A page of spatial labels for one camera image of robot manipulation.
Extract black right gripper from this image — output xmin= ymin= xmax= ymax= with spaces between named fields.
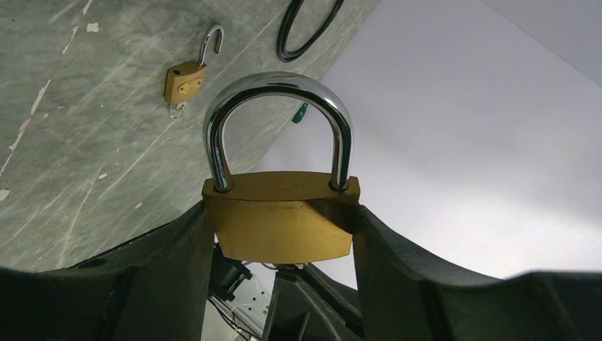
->
xmin=207 ymin=244 xmax=363 ymax=340

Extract green handled screwdriver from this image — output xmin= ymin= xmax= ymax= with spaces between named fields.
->
xmin=292 ymin=103 xmax=309 ymax=124

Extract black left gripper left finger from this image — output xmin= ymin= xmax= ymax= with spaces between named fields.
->
xmin=1 ymin=202 xmax=214 ymax=340

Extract black coiled cable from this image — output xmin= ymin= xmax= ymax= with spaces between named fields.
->
xmin=276 ymin=0 xmax=345 ymax=63

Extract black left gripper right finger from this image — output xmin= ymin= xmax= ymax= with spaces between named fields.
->
xmin=353 ymin=206 xmax=601 ymax=340

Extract large brass padlock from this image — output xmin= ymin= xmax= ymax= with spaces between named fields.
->
xmin=202 ymin=72 xmax=361 ymax=264

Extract small brass padlock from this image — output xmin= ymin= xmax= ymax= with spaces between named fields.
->
xmin=164 ymin=23 xmax=224 ymax=119

